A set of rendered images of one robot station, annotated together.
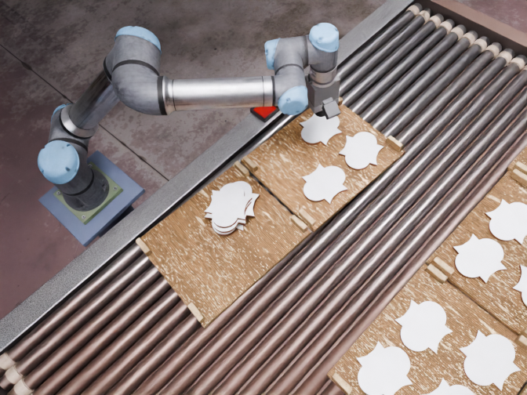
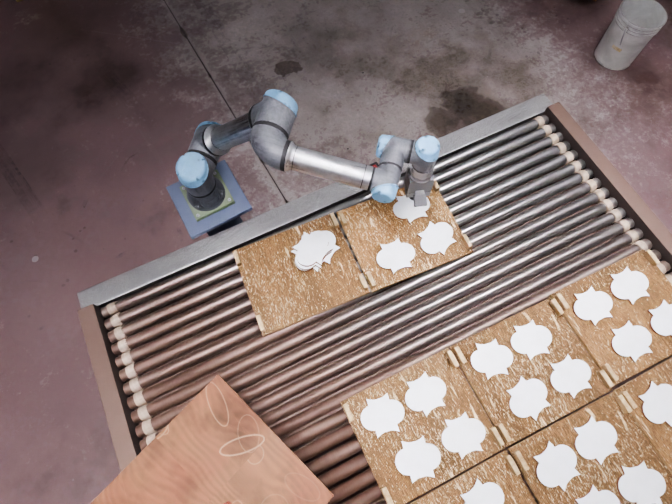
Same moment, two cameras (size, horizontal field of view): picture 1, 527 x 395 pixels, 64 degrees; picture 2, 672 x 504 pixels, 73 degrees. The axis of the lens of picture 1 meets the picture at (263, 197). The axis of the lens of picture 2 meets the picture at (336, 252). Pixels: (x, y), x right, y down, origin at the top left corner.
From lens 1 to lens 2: 42 cm
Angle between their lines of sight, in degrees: 8
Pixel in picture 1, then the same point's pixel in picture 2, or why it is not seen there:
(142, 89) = (271, 149)
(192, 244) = (275, 268)
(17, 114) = (163, 79)
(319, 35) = (423, 147)
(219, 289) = (284, 311)
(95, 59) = (247, 46)
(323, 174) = (398, 248)
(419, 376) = (407, 428)
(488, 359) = (462, 434)
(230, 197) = (316, 242)
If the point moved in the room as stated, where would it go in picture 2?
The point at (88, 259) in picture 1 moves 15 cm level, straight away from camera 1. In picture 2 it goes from (192, 252) to (173, 224)
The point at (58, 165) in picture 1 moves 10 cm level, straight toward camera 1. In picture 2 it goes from (191, 174) to (201, 195)
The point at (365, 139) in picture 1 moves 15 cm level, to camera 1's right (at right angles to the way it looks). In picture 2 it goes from (444, 230) to (484, 235)
